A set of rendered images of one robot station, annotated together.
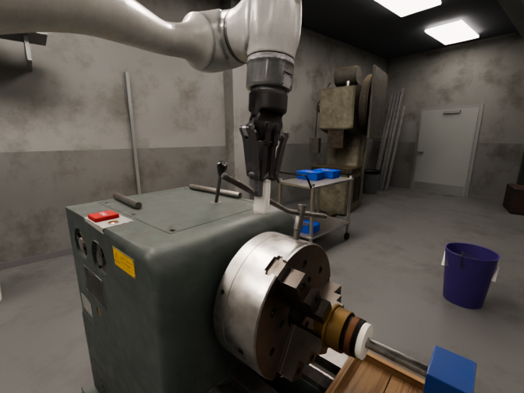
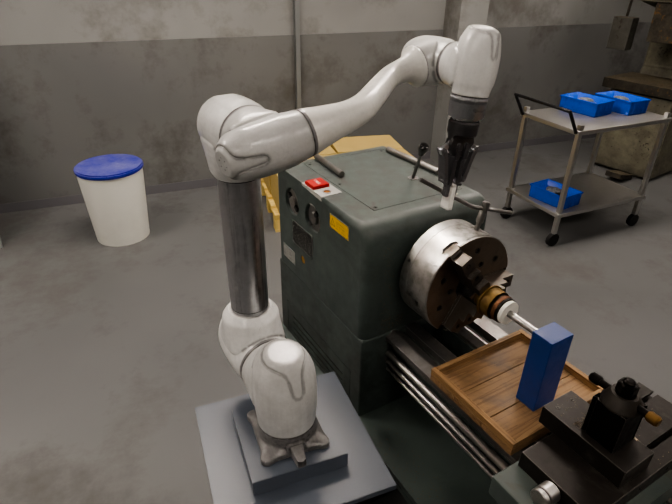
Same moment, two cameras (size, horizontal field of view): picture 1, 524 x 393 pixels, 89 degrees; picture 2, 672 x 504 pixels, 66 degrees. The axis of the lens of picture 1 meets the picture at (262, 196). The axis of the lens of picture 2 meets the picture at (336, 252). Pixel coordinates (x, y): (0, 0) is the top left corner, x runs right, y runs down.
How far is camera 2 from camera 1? 88 cm
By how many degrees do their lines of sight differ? 24
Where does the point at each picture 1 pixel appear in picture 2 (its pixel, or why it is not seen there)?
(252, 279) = (432, 255)
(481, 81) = not seen: outside the picture
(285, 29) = (480, 82)
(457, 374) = (553, 335)
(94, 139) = (244, 19)
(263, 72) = (460, 111)
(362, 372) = (516, 346)
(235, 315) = (416, 277)
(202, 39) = (418, 72)
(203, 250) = (398, 228)
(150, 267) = (361, 234)
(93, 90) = not seen: outside the picture
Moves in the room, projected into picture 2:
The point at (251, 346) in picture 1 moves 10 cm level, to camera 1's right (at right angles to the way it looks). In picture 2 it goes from (424, 299) to (460, 306)
